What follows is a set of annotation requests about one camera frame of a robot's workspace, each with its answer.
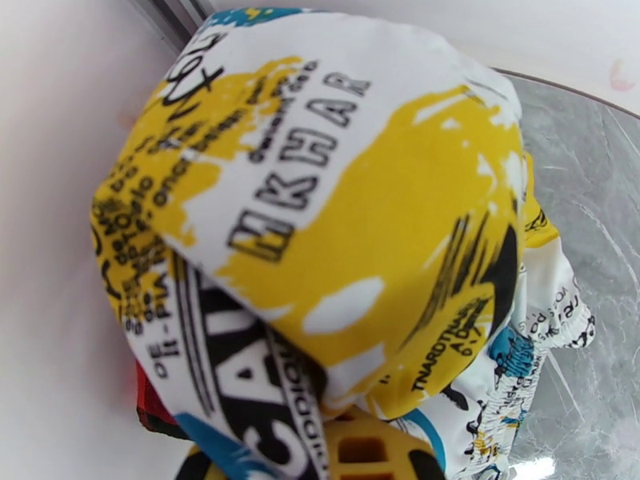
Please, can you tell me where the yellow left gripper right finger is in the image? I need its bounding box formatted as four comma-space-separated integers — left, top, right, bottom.
319, 417, 442, 480

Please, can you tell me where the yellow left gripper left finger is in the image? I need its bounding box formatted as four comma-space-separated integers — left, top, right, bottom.
185, 444, 223, 480

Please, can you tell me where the aluminium corner post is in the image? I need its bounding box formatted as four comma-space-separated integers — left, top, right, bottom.
122, 0, 216, 47

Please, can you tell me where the red black plaid shirt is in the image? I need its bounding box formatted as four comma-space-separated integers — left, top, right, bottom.
130, 362, 192, 441

